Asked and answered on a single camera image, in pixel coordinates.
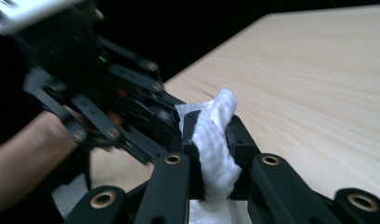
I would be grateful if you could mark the white wet wipe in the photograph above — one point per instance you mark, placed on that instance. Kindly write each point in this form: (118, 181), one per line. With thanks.
(214, 133)

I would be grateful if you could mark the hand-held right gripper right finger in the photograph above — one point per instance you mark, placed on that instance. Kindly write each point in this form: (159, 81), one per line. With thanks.
(243, 146)

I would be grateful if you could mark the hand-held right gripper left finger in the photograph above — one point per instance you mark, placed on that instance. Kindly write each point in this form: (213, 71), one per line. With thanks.
(190, 149)

